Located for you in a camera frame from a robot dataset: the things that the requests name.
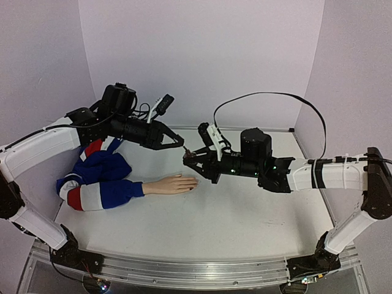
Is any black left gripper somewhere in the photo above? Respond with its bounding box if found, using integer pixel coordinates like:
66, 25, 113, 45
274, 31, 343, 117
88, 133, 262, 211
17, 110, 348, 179
111, 112, 186, 150

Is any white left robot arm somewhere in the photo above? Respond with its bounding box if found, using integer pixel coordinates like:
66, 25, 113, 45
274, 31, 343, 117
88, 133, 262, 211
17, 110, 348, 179
1, 83, 184, 268

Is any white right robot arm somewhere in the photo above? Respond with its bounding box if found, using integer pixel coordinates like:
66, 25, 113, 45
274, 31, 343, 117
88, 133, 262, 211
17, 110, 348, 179
183, 123, 391, 255

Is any mannequin hand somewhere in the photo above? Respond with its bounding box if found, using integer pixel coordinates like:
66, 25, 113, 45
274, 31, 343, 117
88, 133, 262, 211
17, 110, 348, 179
142, 175, 199, 195

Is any blue white red sleeve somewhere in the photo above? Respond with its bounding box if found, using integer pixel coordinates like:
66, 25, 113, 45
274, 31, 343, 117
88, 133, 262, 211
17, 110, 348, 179
56, 137, 145, 211

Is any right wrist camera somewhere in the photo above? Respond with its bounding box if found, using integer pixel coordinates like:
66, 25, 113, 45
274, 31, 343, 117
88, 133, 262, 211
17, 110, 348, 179
198, 122, 231, 162

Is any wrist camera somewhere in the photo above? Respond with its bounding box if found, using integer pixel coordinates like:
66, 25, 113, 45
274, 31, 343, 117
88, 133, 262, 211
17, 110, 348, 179
198, 122, 231, 162
147, 94, 175, 123

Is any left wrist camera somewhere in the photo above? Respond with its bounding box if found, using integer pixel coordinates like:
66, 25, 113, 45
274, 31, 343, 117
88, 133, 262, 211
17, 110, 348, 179
147, 94, 175, 123

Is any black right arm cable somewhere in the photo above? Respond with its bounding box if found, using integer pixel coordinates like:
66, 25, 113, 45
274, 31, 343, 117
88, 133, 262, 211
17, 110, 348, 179
213, 91, 392, 163

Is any aluminium table frame rail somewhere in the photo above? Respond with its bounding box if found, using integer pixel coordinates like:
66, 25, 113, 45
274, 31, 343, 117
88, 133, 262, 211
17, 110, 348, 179
17, 241, 369, 293

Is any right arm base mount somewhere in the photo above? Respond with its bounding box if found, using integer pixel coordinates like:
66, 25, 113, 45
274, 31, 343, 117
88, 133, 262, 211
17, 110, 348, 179
287, 234, 341, 281

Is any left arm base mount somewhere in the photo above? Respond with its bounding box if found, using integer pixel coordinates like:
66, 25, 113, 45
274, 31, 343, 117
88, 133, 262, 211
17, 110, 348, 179
50, 224, 104, 274

